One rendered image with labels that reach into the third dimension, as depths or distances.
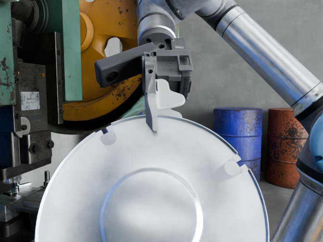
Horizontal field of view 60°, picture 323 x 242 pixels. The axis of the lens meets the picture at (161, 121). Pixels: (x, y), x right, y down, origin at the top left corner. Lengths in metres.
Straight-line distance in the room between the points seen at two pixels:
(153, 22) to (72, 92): 0.49
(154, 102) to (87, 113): 0.77
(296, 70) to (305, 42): 3.43
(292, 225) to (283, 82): 0.28
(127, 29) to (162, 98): 0.74
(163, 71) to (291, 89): 0.29
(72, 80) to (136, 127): 0.57
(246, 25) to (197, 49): 3.40
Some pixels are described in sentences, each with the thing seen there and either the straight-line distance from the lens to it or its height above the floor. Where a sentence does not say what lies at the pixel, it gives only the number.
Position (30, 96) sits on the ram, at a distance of 0.88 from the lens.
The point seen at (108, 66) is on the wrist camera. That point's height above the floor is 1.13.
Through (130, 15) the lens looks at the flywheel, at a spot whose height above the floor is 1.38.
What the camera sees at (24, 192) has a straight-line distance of 0.99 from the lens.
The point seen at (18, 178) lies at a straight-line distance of 0.96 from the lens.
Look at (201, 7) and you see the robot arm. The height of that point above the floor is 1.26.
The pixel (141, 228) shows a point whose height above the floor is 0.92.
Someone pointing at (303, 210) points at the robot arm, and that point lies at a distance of 0.54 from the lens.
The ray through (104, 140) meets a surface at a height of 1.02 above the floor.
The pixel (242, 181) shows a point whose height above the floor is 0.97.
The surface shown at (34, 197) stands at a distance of 0.92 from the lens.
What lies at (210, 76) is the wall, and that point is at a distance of 3.99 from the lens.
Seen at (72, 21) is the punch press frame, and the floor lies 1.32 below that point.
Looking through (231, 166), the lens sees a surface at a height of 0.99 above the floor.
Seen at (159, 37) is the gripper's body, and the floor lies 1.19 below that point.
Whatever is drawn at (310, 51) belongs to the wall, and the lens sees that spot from 4.07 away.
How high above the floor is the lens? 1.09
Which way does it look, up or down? 6 degrees down
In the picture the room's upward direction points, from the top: straight up
